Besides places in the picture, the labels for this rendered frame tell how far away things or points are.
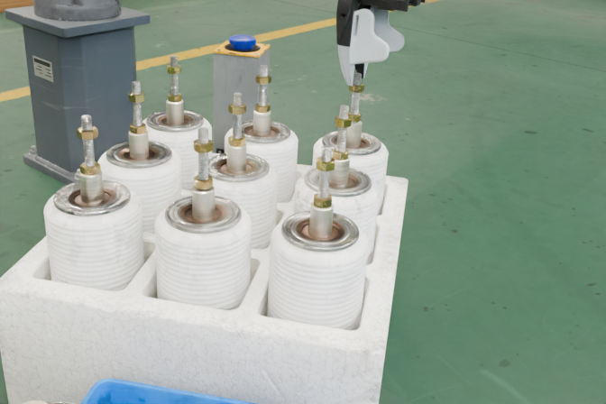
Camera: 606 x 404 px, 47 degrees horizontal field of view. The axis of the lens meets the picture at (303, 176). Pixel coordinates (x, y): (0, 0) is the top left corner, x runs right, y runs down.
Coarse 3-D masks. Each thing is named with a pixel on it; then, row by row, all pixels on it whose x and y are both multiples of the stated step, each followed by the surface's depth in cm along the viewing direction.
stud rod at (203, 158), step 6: (198, 132) 65; (204, 132) 64; (198, 138) 65; (204, 138) 65; (198, 156) 66; (204, 156) 65; (198, 162) 66; (204, 162) 66; (198, 168) 66; (204, 168) 66; (198, 174) 66; (204, 174) 66
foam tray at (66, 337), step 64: (384, 192) 95; (256, 256) 75; (384, 256) 77; (0, 320) 69; (64, 320) 67; (128, 320) 66; (192, 320) 65; (256, 320) 65; (384, 320) 66; (64, 384) 71; (192, 384) 68; (256, 384) 66; (320, 384) 64
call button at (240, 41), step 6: (234, 36) 103; (240, 36) 103; (246, 36) 103; (252, 36) 104; (234, 42) 101; (240, 42) 101; (246, 42) 101; (252, 42) 102; (234, 48) 102; (240, 48) 102; (246, 48) 102
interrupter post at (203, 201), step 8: (192, 192) 67; (200, 192) 66; (208, 192) 67; (192, 200) 67; (200, 200) 67; (208, 200) 67; (192, 208) 68; (200, 208) 67; (208, 208) 67; (200, 216) 67; (208, 216) 68
